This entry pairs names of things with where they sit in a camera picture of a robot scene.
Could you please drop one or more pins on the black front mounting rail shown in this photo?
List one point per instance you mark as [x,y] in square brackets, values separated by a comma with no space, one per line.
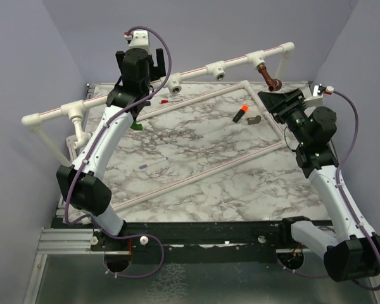
[176,242]

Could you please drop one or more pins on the orange and black highlighter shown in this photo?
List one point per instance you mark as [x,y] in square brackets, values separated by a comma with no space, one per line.
[240,114]

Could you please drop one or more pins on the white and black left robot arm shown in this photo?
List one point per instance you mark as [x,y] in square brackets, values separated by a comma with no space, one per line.
[81,183]

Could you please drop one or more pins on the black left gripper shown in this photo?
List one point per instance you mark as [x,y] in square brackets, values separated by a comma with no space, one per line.
[158,71]

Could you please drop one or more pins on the brown plastic faucet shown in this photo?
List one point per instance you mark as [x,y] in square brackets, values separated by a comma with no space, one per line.
[273,84]

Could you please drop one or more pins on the red and white marker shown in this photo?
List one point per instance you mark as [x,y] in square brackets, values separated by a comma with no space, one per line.
[165,101]

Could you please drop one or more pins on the purple and white pen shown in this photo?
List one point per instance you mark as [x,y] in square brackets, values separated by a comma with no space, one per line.
[155,162]

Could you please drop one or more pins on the green plastic faucet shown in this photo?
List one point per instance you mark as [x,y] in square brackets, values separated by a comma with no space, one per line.
[136,126]

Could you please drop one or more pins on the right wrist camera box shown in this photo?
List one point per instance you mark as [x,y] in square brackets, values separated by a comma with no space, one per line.
[319,93]

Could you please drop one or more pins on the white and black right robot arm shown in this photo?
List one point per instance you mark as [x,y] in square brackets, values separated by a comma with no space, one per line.
[354,251]

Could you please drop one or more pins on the white plastic faucet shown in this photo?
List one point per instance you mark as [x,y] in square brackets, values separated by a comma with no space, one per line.
[82,137]

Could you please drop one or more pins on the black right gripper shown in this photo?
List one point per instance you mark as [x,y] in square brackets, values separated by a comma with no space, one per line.
[272,100]

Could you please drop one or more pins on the white PVC pipe frame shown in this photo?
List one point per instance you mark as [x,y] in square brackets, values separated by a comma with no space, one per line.
[174,83]

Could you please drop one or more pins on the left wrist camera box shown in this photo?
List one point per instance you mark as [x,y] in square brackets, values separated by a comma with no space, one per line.
[138,39]

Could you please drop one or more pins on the grey metal bracket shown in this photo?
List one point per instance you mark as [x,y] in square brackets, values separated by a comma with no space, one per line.
[254,120]

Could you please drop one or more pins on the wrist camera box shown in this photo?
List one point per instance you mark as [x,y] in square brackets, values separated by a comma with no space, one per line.
[138,39]
[319,93]

